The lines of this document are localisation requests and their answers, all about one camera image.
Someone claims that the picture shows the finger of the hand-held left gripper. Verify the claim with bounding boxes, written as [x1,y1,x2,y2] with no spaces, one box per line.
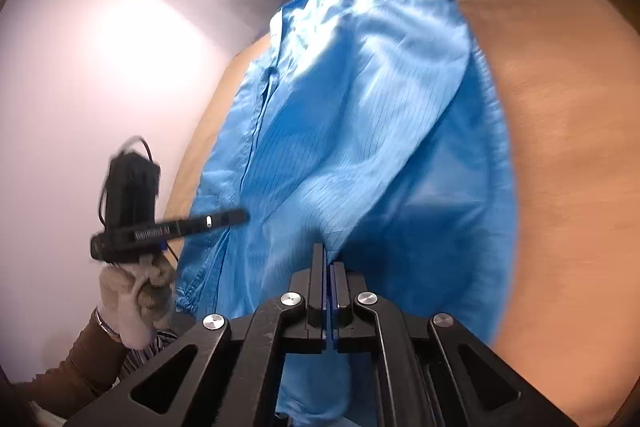
[179,208,251,238]

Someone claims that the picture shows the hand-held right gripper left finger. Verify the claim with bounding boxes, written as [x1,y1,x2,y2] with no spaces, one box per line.
[65,243,331,427]

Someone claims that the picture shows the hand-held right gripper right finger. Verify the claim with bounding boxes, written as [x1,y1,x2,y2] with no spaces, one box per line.
[329,262,576,427]

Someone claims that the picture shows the blue pinstriped work jacket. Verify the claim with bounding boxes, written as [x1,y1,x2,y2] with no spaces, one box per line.
[172,0,518,427]

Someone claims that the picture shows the person's left forearm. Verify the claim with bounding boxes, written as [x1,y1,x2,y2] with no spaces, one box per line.
[10,307,131,418]

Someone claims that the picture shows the person's left hand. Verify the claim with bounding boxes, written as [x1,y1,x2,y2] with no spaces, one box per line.
[95,254,177,350]

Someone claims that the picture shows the person's striped pants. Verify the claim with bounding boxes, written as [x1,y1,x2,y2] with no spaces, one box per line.
[117,329,178,380]

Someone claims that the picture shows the silver bracelet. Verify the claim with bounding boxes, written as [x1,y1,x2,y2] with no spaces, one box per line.
[94,309,123,340]

